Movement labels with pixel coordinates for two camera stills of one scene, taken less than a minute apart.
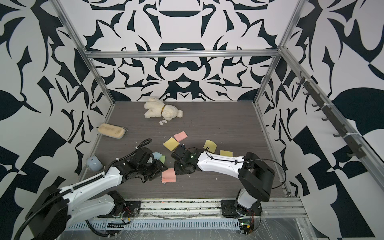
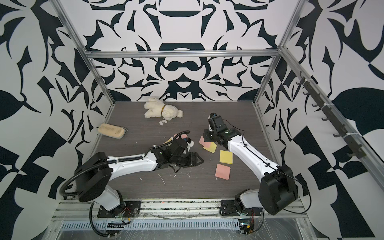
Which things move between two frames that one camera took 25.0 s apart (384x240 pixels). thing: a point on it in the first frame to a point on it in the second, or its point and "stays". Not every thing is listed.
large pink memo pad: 168,176 to 223,171
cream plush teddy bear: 156,108 stays
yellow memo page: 226,153 stays
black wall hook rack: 314,92 stays
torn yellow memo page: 212,145 stays
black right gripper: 176,170 to 205,134
